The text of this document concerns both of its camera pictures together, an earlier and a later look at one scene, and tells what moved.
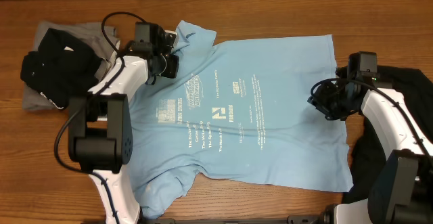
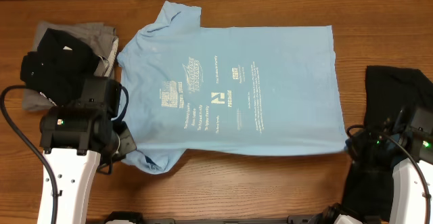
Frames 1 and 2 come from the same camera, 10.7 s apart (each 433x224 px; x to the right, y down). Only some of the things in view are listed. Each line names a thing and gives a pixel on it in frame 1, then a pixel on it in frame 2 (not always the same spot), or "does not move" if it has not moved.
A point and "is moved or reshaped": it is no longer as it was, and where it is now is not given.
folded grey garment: [101, 38] does not move
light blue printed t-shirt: [239, 110] is moved or reshaped
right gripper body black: [333, 102] -> [367, 151]
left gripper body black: [167, 65] -> [123, 144]
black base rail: [298, 219] does not move
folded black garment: [63, 67] does not move
